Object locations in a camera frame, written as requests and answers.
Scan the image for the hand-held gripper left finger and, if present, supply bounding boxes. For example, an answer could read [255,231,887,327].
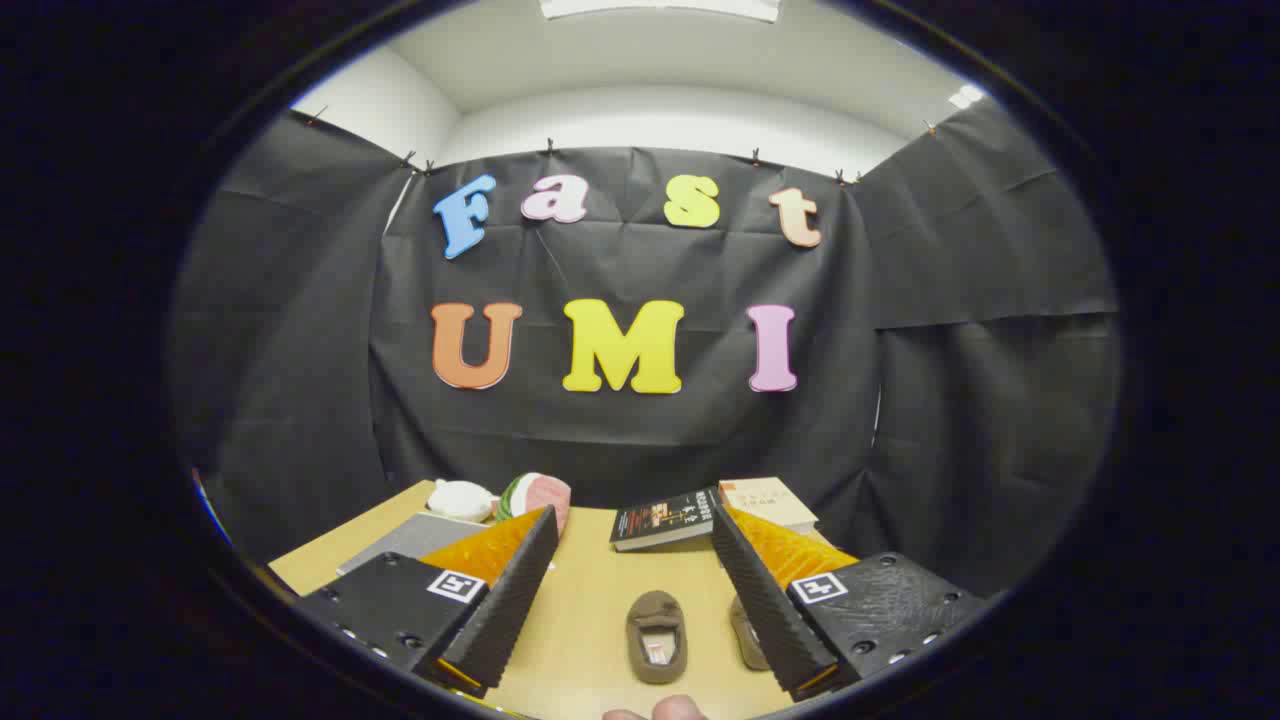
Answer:
[294,505,561,699]

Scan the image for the white plush toy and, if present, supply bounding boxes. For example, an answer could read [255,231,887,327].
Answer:
[427,480,495,523]

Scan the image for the beige cover book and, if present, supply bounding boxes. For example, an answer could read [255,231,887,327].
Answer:
[718,477,819,536]

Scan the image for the watermelon slice plush toy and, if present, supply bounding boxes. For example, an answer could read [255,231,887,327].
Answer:
[497,472,572,536]

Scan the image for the grey fabric storage box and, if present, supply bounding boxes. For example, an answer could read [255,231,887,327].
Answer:
[338,512,491,577]

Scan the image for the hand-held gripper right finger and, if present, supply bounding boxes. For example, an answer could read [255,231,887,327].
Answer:
[711,504,987,702]

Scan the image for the black cover book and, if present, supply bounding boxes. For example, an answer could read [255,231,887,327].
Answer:
[610,487,723,553]

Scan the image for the brown fuzzy shoe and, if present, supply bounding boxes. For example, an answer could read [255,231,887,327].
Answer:
[729,596,771,672]
[626,590,689,686]

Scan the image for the long ceiling light panel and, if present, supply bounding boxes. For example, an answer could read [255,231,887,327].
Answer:
[540,0,782,23]

